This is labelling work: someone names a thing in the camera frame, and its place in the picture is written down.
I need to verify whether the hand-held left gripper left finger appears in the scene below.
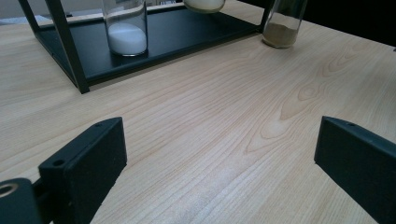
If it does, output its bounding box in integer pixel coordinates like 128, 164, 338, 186
38, 117, 128, 224

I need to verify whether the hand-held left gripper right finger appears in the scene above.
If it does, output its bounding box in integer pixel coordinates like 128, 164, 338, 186
313, 116, 396, 224

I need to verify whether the silver lid jar white powder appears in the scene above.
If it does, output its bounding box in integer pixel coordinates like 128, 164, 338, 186
101, 0, 149, 58

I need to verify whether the black metal shelf rack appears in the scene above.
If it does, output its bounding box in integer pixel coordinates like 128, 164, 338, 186
18, 0, 273, 95

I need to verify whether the white lid jar pale powder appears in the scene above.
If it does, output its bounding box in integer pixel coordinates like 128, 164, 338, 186
182, 0, 226, 14

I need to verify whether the white lid jar brown powder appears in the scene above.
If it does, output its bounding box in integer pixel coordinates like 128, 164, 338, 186
262, 0, 308, 49

